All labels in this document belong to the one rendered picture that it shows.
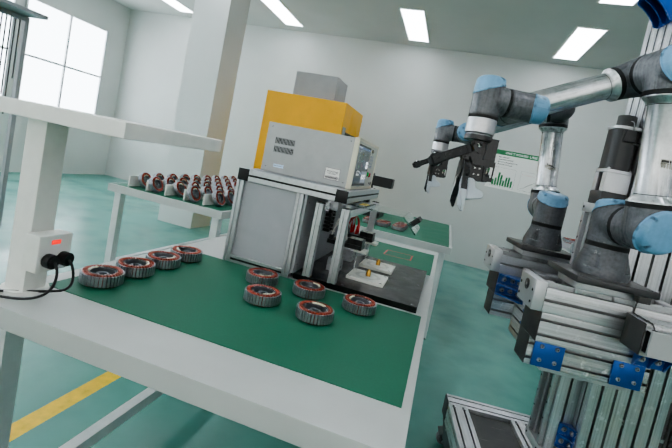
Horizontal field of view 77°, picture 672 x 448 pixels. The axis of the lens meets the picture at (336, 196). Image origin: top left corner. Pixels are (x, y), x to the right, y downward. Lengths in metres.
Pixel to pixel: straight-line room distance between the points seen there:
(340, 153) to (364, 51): 5.88
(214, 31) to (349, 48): 2.65
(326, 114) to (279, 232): 3.93
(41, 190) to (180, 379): 0.57
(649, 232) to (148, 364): 1.21
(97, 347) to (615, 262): 1.34
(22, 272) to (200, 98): 4.56
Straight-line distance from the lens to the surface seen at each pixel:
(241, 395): 0.89
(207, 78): 5.64
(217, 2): 5.85
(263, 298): 1.28
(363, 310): 1.37
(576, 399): 1.85
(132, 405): 1.85
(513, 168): 7.07
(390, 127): 7.13
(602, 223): 1.45
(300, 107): 5.57
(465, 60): 7.27
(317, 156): 1.68
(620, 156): 1.74
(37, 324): 1.14
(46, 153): 1.20
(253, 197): 1.64
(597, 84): 1.43
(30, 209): 1.23
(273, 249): 1.63
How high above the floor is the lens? 1.21
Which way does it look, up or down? 5 degrees down
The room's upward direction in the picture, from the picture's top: 12 degrees clockwise
